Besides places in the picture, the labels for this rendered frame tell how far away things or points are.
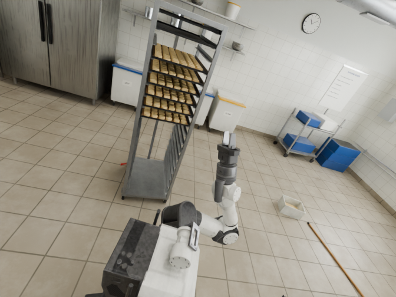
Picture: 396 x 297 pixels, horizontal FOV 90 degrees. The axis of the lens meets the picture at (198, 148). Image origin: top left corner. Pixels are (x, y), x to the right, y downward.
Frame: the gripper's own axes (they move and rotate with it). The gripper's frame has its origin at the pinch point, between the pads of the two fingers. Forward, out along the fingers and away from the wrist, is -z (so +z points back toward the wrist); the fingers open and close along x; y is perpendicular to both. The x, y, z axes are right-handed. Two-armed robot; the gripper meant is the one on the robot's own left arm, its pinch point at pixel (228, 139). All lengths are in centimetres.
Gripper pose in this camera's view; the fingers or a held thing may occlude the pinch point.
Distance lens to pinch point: 83.8
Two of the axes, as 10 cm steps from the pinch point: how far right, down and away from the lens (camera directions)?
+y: -9.0, 0.9, -4.3
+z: -0.3, 9.6, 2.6
